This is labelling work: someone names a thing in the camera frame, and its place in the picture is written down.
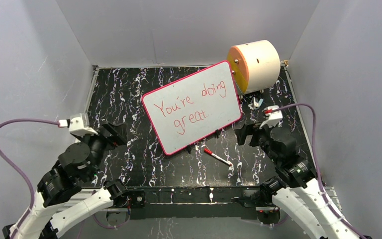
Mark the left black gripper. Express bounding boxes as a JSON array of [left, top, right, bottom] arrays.
[[79, 121, 128, 180]]

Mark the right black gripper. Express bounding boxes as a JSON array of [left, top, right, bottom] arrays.
[[234, 119, 281, 165]]

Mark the white marker pen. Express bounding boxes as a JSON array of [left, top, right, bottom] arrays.
[[210, 152, 233, 167]]

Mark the pink framed whiteboard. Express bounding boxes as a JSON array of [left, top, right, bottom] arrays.
[[142, 61, 242, 155]]

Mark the red marker cap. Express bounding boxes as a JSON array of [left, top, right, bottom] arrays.
[[204, 148, 212, 155]]

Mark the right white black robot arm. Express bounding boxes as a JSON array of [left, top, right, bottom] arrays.
[[235, 123, 369, 239]]

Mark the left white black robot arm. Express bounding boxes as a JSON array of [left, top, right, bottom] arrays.
[[0, 118, 129, 239]]

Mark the small white clip object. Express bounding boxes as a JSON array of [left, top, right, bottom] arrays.
[[248, 97, 264, 110]]

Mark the cream cylinder with orange face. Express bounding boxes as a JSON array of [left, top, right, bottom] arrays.
[[226, 40, 281, 95]]

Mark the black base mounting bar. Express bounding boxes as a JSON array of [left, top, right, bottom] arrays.
[[95, 185, 282, 221]]

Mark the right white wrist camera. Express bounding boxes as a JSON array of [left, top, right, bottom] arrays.
[[259, 106, 283, 129]]

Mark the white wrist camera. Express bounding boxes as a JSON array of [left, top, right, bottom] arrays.
[[259, 106, 283, 129], [57, 113, 97, 137]]

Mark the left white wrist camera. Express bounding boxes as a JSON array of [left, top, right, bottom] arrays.
[[57, 113, 97, 137]]

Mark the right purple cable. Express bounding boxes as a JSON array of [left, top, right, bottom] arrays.
[[264, 103, 368, 239]]

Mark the purple cable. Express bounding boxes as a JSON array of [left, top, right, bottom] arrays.
[[264, 103, 368, 239], [0, 119, 129, 239]]

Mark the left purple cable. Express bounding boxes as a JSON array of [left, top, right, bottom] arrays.
[[0, 119, 129, 239]]

